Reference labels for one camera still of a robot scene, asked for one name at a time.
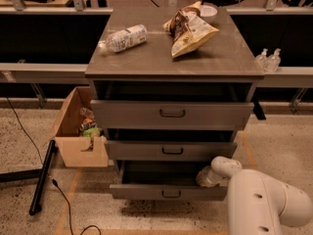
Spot black metal bar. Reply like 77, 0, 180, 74
29, 140, 57, 215

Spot left clear sanitizer bottle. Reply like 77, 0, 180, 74
255, 48, 268, 69

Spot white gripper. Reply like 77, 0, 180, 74
196, 166, 224, 187

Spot grey middle drawer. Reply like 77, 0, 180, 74
105, 141, 237, 162

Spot yellow brown chip bag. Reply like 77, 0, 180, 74
162, 1, 218, 58

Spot grey three-drawer cabinet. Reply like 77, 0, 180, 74
84, 6, 265, 164

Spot grey drawer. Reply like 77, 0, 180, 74
110, 161, 227, 201
105, 141, 237, 162
91, 100, 252, 130

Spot green snack package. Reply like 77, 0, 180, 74
82, 127, 101, 137

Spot cardboard box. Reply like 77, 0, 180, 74
48, 86, 109, 167

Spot black floor cable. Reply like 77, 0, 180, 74
5, 97, 103, 235

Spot grey top drawer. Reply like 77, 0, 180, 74
91, 100, 252, 130

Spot crumpled snack wrappers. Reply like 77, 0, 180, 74
79, 107, 96, 131

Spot clear plastic water bottle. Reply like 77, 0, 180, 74
98, 24, 148, 54

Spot white bowl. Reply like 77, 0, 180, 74
201, 5, 218, 24

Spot grey bottom drawer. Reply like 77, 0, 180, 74
110, 161, 227, 201

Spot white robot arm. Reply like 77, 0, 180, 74
197, 157, 313, 235

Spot grey metal rail shelf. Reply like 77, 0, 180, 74
0, 63, 313, 88

